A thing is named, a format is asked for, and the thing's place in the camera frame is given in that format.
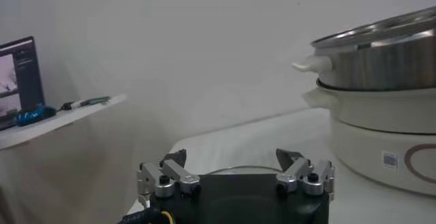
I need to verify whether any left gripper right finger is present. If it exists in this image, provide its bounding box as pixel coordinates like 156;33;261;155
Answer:
275;148;337;202

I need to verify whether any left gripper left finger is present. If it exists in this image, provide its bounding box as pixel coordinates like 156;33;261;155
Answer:
136;148;202;199

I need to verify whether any glass lid with cream handle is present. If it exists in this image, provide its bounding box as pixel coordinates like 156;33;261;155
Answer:
204;165;285;176

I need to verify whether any perforated stainless steel steamer basket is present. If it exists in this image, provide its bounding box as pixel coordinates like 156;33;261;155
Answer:
292;5;436;92

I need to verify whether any white electric cooker pot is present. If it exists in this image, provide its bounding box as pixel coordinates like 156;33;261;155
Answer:
302;85;436;197

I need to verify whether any white side table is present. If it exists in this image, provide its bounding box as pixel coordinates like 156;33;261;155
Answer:
0;93;129;151

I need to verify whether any blue computer mouse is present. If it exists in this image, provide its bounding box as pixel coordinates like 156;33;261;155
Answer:
13;104;58;127

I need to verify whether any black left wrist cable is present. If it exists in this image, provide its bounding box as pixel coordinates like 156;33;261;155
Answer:
115;208;176;224

